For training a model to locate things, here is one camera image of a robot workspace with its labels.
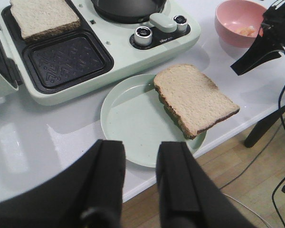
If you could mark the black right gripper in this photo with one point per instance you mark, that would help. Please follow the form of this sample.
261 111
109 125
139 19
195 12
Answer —
264 49

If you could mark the mint green round plate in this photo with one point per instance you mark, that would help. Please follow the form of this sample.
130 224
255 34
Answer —
133 113

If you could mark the breakfast maker hinged lid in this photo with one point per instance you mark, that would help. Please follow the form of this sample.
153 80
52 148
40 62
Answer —
10 78

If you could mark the black table leg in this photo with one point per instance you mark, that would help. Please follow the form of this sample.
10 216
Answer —
262 127

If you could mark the silver control knob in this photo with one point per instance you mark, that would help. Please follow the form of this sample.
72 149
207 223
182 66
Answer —
143 36
181 22

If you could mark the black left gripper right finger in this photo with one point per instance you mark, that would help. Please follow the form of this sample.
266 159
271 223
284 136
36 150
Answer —
188 198

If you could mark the shrimp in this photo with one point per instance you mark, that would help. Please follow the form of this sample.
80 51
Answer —
248 31

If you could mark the bread slice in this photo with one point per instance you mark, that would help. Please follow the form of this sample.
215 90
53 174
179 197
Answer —
193 99
39 19

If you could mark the left silver control knob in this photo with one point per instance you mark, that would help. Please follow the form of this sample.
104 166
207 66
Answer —
143 36

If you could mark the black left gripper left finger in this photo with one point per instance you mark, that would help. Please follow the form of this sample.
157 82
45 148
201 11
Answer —
88 194

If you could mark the right silver control knob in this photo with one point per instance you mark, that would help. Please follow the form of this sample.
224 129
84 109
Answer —
181 22

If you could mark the mint green breakfast maker base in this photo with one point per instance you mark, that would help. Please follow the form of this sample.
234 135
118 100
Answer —
99 52

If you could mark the pink bowl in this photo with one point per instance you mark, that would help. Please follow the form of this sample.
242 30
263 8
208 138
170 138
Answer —
232 14

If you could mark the black round frying pan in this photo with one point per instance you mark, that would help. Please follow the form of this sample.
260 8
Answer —
128 11

